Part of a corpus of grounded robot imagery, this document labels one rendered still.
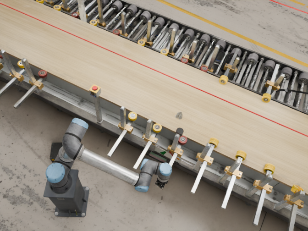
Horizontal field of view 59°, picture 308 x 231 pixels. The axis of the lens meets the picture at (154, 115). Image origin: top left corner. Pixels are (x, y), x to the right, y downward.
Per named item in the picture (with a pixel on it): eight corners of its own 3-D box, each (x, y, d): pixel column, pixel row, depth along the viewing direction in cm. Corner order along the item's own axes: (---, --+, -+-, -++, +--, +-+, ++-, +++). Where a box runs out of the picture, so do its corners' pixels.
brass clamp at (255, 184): (268, 195, 216) (271, 193, 212) (252, 187, 219) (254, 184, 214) (270, 188, 219) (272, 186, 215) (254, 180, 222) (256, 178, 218)
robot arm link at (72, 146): (56, 147, 167) (150, 192, 183) (65, 131, 174) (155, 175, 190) (53, 153, 176) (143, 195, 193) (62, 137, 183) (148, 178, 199)
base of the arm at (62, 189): (70, 193, 235) (68, 190, 227) (47, 192, 234) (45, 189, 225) (74, 173, 245) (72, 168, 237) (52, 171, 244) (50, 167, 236)
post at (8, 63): (19, 86, 285) (2, 52, 244) (17, 85, 285) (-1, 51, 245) (22, 84, 287) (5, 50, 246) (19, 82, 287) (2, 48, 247)
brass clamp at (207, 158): (210, 166, 225) (211, 164, 221) (195, 159, 227) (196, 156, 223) (212, 160, 228) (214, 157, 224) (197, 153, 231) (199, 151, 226)
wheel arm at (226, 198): (224, 210, 206) (225, 208, 203) (219, 207, 206) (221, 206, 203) (242, 156, 232) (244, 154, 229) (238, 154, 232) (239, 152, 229)
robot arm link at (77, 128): (52, 163, 234) (61, 131, 173) (62, 146, 244) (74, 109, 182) (69, 171, 237) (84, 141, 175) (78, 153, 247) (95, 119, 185)
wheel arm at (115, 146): (110, 158, 235) (110, 156, 231) (107, 156, 235) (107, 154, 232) (134, 120, 257) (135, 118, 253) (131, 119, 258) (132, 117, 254)
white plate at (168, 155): (179, 163, 248) (181, 159, 240) (153, 151, 253) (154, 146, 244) (179, 162, 248) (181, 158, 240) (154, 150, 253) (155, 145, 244)
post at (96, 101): (101, 124, 263) (96, 96, 225) (96, 122, 264) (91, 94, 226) (103, 121, 265) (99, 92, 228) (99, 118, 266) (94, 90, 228)
